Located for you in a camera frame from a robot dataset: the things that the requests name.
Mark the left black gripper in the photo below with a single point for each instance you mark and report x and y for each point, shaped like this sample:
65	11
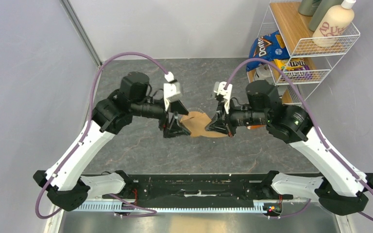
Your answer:
174	127

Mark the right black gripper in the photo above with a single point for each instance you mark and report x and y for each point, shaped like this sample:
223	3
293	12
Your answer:
221	122

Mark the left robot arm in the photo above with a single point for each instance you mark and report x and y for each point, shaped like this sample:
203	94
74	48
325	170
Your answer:
65	184

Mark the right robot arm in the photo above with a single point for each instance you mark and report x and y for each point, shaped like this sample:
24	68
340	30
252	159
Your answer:
340	188

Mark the blue Doritos chip bag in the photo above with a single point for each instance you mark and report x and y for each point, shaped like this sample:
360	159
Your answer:
269	47

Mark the yellow M&M candy bag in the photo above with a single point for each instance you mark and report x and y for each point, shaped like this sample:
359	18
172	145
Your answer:
295	69

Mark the dark green bottle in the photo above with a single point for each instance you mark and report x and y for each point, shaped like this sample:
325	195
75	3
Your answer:
308	7

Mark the cream lotion pump bottle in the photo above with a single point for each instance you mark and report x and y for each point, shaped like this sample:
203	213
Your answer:
333	24

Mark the grey green bottle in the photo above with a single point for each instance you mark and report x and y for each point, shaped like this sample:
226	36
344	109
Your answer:
322	9

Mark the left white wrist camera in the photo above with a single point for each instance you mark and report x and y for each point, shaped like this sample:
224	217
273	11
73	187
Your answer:
172	90

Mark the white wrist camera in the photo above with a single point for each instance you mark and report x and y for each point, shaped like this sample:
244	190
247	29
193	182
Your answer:
172	90
222	92

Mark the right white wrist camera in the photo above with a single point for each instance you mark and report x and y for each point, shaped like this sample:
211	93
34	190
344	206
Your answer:
222	92

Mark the white wire shelf rack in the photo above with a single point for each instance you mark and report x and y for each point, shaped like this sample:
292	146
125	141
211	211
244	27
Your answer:
282	16

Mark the aluminium corner frame rail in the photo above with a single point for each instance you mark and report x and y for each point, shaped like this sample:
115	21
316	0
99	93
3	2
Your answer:
74	19

